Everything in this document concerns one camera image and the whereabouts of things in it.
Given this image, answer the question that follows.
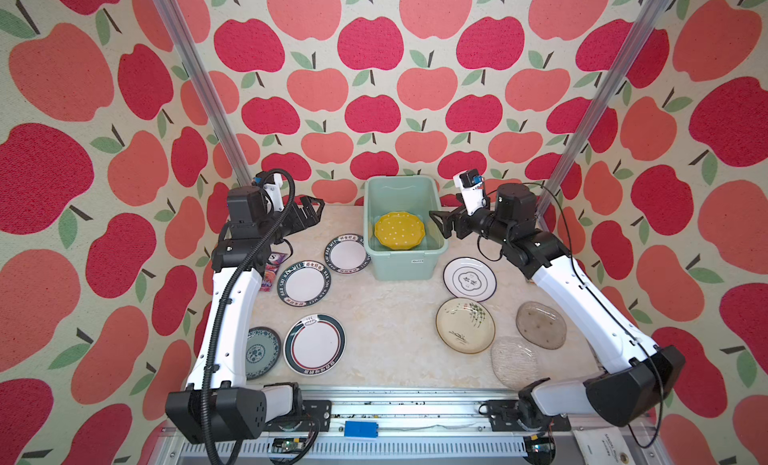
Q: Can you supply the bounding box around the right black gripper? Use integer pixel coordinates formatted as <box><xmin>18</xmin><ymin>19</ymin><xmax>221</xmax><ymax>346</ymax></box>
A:
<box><xmin>432</xmin><ymin>188</ymin><xmax>516</xmax><ymax>251</ymax></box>

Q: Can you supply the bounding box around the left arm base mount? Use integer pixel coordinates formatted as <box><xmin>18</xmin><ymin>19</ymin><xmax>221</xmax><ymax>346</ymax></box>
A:
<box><xmin>265</xmin><ymin>400</ymin><xmax>332</xmax><ymax>433</ymax></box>

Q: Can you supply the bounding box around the mint green plastic bin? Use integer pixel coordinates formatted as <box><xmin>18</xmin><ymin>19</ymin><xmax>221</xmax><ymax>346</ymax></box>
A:
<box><xmin>363</xmin><ymin>175</ymin><xmax>448</xmax><ymax>281</ymax></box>

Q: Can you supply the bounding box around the right aluminium frame post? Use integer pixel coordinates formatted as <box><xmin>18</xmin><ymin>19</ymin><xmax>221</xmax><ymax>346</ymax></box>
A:
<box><xmin>535</xmin><ymin>0</ymin><xmax>675</xmax><ymax>224</ymax></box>

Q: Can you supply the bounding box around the purple Fox's candy bag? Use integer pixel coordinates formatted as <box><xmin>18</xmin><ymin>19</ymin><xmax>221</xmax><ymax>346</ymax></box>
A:
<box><xmin>260</xmin><ymin>252</ymin><xmax>288</xmax><ymax>291</ymax></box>

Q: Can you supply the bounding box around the yellow dotted scalloped plate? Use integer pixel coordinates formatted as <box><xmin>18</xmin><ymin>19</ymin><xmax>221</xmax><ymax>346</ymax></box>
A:
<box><xmin>374</xmin><ymin>211</ymin><xmax>426</xmax><ymax>250</ymax></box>

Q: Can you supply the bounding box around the aluminium front rail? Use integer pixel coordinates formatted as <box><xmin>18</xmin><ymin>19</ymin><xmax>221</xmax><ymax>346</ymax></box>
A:
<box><xmin>146</xmin><ymin>386</ymin><xmax>673</xmax><ymax>465</ymax></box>

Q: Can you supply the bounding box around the clear textured glass plate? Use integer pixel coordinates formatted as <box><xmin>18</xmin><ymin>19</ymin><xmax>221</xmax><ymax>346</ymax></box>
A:
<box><xmin>491</xmin><ymin>337</ymin><xmax>542</xmax><ymax>390</ymax></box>

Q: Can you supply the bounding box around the white plate black flower outline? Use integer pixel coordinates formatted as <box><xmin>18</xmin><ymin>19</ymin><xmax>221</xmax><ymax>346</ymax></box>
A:
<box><xmin>443</xmin><ymin>257</ymin><xmax>497</xmax><ymax>302</ymax></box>

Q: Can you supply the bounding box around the blue rectangular box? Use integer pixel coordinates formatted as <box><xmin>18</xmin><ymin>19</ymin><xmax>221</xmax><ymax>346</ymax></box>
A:
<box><xmin>343</xmin><ymin>420</ymin><xmax>379</xmax><ymax>440</ymax></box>

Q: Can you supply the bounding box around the cream plate with bamboo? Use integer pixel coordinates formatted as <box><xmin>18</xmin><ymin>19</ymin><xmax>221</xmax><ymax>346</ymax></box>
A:
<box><xmin>435</xmin><ymin>298</ymin><xmax>496</xmax><ymax>354</ymax></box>

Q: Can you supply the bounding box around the left aluminium frame post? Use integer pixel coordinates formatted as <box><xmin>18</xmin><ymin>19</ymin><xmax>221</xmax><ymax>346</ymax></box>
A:
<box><xmin>153</xmin><ymin>0</ymin><xmax>253</xmax><ymax>186</ymax></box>

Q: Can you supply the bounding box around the smoky brown glass plate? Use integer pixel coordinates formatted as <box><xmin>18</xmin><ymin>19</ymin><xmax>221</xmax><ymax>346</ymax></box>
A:
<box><xmin>516</xmin><ymin>301</ymin><xmax>567</xmax><ymax>350</ymax></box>

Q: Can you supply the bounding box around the green circuit board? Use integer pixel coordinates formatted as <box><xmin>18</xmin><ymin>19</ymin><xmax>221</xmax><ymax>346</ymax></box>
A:
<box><xmin>270</xmin><ymin>438</ymin><xmax>305</xmax><ymax>455</ymax></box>

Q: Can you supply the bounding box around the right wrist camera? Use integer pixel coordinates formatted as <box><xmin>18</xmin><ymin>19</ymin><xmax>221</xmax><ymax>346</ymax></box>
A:
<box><xmin>453</xmin><ymin>169</ymin><xmax>489</xmax><ymax>215</ymax></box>

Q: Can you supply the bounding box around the aluminium frame post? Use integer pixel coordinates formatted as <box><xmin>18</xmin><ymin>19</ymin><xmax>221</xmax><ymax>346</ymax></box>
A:
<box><xmin>153</xmin><ymin>0</ymin><xmax>253</xmax><ymax>186</ymax></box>
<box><xmin>535</xmin><ymin>0</ymin><xmax>675</xmax><ymax>224</ymax></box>

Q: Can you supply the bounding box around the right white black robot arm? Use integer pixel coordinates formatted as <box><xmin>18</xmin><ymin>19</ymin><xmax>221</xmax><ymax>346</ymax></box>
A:
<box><xmin>430</xmin><ymin>170</ymin><xmax>685</xmax><ymax>430</ymax></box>

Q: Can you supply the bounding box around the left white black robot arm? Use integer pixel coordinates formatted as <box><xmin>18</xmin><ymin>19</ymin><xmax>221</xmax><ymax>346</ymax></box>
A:
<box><xmin>165</xmin><ymin>184</ymin><xmax>325</xmax><ymax>446</ymax></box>

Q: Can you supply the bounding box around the large green rimmed white plate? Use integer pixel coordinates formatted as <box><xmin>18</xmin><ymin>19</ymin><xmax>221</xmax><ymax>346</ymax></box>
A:
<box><xmin>283</xmin><ymin>314</ymin><xmax>346</xmax><ymax>376</ymax></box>

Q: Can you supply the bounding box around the white paper sheet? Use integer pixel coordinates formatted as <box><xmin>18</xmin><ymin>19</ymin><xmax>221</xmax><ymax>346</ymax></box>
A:
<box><xmin>573</xmin><ymin>428</ymin><xmax>635</xmax><ymax>465</ymax></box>

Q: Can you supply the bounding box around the small teal patterned plate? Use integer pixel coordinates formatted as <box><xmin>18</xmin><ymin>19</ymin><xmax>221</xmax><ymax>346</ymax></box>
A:
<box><xmin>245</xmin><ymin>326</ymin><xmax>282</xmax><ymax>380</ymax></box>

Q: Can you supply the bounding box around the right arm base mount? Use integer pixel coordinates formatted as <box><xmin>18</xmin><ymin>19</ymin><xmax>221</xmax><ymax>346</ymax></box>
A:
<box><xmin>478</xmin><ymin>399</ymin><xmax>572</xmax><ymax>433</ymax></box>

